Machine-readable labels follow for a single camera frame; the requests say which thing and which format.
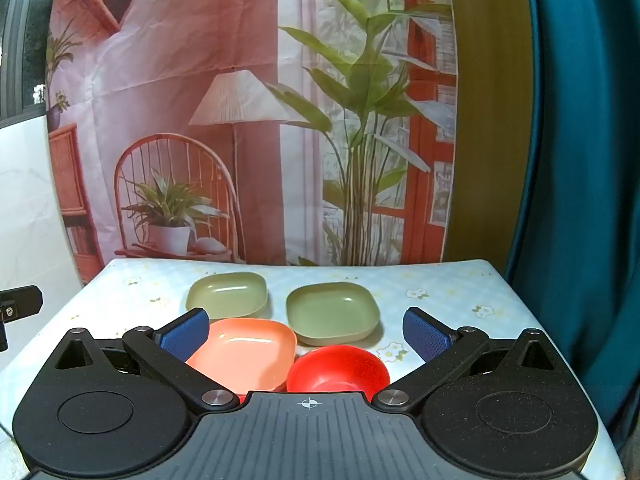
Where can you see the orange square plate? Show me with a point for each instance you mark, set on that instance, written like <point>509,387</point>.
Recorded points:
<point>245,355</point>

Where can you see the teal curtain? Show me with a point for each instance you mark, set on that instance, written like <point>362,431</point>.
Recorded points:
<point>580,160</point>

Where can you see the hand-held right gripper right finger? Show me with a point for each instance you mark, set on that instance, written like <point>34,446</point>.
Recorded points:
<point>426,334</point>

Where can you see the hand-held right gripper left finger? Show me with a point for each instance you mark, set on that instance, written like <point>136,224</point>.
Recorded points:
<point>184,334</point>

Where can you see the green square plate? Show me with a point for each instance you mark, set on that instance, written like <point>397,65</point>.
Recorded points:
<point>332,317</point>
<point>227,294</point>

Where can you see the floral checked tablecloth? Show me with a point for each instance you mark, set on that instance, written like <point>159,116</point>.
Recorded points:
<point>450,285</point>

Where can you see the printed backdrop cloth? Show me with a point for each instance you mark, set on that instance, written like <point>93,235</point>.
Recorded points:
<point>250,85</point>

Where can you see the dark window frame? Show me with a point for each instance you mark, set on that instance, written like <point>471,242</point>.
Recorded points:
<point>25,35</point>

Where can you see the red bowl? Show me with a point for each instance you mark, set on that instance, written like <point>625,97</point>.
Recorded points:
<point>337,371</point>

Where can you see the black metal bracket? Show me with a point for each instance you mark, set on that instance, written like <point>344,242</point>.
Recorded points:
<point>20,302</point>

